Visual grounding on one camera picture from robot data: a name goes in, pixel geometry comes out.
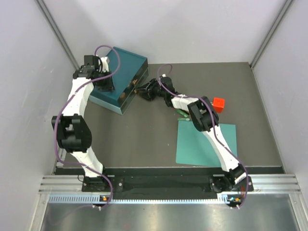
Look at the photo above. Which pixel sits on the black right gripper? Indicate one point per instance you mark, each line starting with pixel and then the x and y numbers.
pixel 149 95

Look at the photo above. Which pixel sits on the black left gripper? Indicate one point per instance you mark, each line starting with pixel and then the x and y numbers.
pixel 109 87

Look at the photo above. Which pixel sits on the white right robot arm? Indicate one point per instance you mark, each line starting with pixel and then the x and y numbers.
pixel 205 120

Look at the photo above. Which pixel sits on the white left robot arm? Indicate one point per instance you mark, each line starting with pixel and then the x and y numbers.
pixel 72 131

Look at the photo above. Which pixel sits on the teal drawer organizer box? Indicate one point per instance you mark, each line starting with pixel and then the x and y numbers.
pixel 131 63

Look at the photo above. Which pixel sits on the green flat tube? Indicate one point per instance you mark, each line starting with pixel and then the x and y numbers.
pixel 183 119

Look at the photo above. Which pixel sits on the green lip balm stick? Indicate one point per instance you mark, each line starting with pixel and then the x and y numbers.
pixel 183 113

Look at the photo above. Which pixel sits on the red cube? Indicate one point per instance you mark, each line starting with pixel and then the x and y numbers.
pixel 218 104

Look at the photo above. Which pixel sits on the teal mat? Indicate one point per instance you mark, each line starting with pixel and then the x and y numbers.
pixel 193 147

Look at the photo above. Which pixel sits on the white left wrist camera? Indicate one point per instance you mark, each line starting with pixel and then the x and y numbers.
pixel 104 66

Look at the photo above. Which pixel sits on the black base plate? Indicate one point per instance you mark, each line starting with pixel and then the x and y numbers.
pixel 162 185

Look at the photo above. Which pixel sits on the aluminium rail frame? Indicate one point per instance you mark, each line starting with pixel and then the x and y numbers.
pixel 169 199

